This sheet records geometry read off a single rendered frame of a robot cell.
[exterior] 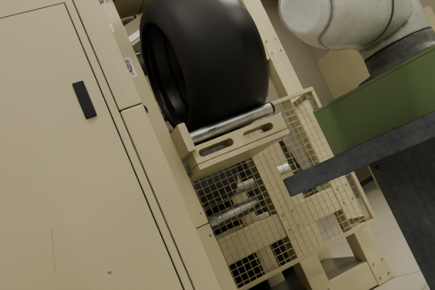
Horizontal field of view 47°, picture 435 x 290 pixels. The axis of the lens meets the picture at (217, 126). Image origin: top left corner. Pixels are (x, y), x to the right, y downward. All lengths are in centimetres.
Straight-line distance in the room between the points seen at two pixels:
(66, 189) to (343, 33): 56
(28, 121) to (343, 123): 60
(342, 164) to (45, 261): 56
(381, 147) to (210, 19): 93
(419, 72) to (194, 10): 95
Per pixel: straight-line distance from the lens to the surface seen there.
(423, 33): 111
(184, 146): 163
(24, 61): 102
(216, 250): 171
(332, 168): 98
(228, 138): 168
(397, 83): 97
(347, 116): 101
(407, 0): 111
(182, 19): 170
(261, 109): 177
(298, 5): 90
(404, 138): 92
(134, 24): 232
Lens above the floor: 65
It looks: 9 degrees up
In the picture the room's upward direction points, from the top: 24 degrees counter-clockwise
